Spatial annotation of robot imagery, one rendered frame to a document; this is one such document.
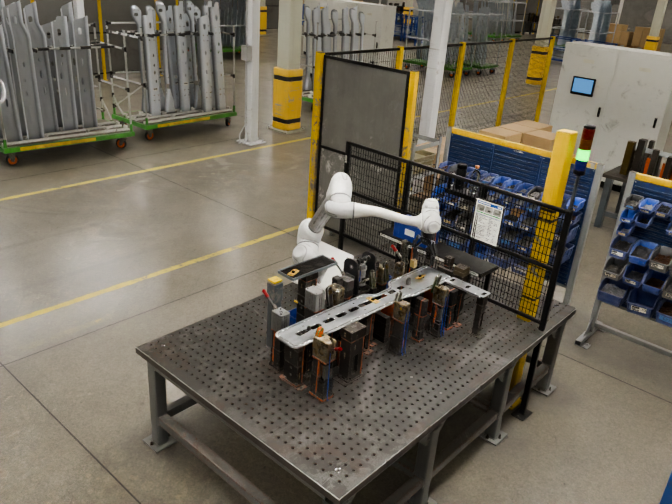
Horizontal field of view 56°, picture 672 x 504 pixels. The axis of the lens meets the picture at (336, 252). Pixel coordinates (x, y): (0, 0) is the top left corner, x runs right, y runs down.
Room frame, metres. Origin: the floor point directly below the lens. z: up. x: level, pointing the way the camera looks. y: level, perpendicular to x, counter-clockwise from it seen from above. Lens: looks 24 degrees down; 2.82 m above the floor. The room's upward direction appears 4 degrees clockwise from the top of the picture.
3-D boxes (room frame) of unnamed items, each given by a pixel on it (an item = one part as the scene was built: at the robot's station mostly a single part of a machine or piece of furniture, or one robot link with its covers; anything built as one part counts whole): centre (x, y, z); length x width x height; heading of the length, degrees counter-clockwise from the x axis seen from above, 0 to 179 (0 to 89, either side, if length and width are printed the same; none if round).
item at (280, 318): (3.03, 0.28, 0.88); 0.11 x 0.10 x 0.36; 47
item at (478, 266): (4.14, -0.71, 1.02); 0.90 x 0.22 x 0.03; 47
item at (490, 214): (4.02, -1.01, 1.30); 0.23 x 0.02 x 0.31; 47
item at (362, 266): (3.56, -0.16, 0.94); 0.18 x 0.13 x 0.49; 137
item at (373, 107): (6.25, -0.15, 1.00); 1.34 x 0.14 x 2.00; 50
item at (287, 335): (3.33, -0.24, 1.00); 1.38 x 0.22 x 0.02; 137
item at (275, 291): (3.21, 0.34, 0.92); 0.08 x 0.08 x 0.44; 47
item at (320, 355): (2.79, 0.02, 0.88); 0.15 x 0.11 x 0.36; 47
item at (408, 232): (4.27, -0.57, 1.10); 0.30 x 0.17 x 0.13; 48
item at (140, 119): (10.93, 2.96, 0.88); 1.91 x 1.01 x 1.76; 142
